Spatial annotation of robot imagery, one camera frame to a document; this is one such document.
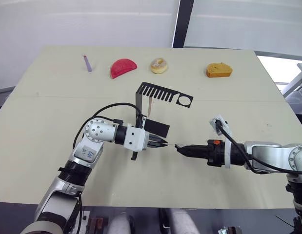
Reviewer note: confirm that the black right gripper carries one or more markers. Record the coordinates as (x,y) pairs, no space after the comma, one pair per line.
(215,153)

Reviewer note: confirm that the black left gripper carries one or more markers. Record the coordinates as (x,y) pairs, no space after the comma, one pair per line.
(150,141)

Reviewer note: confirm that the black metal watch stand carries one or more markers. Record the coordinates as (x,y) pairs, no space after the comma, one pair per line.
(139,102)

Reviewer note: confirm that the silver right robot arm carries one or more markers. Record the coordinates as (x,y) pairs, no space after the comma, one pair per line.
(263,151)

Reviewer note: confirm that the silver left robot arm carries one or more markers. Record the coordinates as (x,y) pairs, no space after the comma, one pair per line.
(99,131)

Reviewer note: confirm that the sugared toy donut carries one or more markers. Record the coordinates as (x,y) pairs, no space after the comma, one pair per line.
(156,69)

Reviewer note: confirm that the grey rounded cylinder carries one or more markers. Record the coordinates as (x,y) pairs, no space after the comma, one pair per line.
(183,223)
(117,224)

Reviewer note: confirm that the red half-round toy slice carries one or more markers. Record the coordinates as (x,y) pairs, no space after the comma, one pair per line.
(121,68)

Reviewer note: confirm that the orange toy cake slice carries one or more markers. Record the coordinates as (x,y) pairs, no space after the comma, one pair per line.
(217,70)

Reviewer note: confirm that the shiny metal part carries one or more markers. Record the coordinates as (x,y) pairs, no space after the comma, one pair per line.
(230,230)

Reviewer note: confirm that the brown block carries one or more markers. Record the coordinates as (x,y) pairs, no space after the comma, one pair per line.
(95,223)

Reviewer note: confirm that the purple pen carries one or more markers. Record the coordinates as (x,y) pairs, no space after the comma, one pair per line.
(87,64)

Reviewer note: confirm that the black window pillar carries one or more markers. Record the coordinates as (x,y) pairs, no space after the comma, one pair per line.
(182,22)

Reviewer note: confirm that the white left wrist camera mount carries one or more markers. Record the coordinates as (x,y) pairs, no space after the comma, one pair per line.
(139,139)

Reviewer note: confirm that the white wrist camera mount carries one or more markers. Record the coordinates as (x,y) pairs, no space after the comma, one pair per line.
(228,156)
(139,139)

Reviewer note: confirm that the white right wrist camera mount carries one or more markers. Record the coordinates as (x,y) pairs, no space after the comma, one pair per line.
(228,156)

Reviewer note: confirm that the white metal frame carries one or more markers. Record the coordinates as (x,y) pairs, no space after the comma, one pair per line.
(294,90)

